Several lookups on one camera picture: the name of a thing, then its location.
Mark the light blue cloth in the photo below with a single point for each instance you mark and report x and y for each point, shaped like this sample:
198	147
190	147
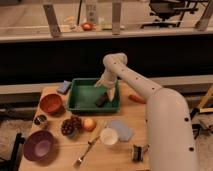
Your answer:
124	132

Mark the blue sponge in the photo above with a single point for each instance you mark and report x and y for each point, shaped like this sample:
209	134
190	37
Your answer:
64	87

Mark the purple bowl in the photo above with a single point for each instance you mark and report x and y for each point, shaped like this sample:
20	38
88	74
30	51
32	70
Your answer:
38	145

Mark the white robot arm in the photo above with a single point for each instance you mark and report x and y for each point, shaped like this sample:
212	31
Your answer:
169	128

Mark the bunch of dark grapes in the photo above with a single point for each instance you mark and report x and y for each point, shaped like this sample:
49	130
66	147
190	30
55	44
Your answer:
70	126

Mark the white cup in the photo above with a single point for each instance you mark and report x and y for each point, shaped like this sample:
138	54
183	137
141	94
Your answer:
109	137

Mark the green plastic tray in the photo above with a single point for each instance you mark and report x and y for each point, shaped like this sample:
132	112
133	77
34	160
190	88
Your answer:
83	96

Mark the black office chair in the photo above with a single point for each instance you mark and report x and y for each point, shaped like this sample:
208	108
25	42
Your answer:
170	13

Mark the orange carrot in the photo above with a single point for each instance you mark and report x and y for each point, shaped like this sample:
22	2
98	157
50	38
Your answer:
136	99

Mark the orange bowl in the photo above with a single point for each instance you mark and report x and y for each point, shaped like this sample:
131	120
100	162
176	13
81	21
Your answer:
50	103

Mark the small dark cup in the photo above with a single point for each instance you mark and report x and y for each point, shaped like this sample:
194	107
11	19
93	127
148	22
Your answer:
41	121

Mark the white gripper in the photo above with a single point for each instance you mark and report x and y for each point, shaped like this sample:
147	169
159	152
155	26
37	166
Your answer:
108	80

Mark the wooden frame right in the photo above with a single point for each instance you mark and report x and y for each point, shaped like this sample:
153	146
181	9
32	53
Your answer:
201	107

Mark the black binder clip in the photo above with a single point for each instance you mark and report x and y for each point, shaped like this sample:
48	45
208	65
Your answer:
138	152

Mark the peach fruit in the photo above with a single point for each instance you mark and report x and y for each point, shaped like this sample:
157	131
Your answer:
89	124

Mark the red round object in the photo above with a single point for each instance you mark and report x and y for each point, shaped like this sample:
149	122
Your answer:
87	26

